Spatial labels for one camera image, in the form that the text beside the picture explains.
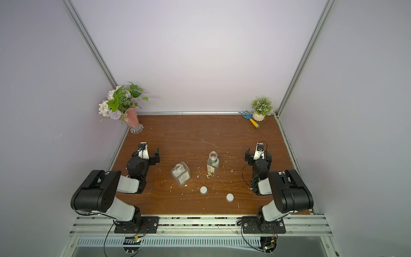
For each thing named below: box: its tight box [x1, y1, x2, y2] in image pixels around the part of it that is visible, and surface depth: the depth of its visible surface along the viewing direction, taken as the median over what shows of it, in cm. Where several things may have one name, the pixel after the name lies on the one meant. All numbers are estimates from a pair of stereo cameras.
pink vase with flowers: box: [98, 81, 150, 135], surface depth 92 cm
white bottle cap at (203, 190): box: [199, 185, 208, 195], surface depth 85 cm
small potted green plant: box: [251, 95, 275, 122], surface depth 111 cm
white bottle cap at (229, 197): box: [225, 192, 235, 203], surface depth 83 cm
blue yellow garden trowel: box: [238, 110, 261, 129], surface depth 120 cm
